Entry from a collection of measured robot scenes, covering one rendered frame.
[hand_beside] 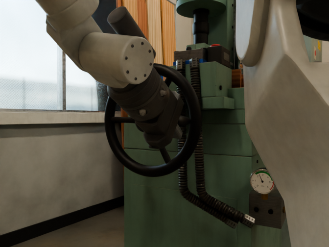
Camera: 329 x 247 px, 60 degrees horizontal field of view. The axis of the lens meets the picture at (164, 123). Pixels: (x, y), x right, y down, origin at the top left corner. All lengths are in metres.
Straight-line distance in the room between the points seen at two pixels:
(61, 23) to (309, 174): 0.32
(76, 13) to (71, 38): 0.08
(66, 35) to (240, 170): 0.58
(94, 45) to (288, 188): 0.31
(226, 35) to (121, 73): 0.78
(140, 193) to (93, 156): 1.50
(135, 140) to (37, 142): 1.26
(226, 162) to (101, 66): 0.52
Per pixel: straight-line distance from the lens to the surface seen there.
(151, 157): 0.94
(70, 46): 0.45
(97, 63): 0.42
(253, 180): 0.76
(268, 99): 0.22
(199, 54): 0.78
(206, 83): 0.75
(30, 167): 2.14
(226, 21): 1.15
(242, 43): 0.24
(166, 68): 0.70
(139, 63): 0.41
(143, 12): 2.93
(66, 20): 0.39
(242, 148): 0.82
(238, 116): 0.82
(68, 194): 2.35
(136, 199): 1.00
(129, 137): 0.99
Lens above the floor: 0.82
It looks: 1 degrees down
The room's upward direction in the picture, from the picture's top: straight up
